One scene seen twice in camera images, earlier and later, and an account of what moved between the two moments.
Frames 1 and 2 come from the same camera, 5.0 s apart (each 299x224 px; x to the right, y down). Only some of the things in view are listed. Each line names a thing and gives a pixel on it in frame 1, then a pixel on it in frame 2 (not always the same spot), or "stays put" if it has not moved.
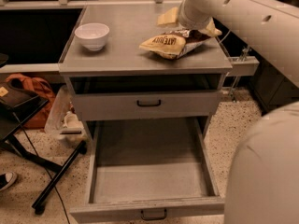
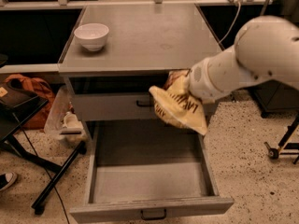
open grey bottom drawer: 149,172 stays put
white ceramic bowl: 92,35 stays put
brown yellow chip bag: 175,44 → 177,105
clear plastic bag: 64,120 stays put
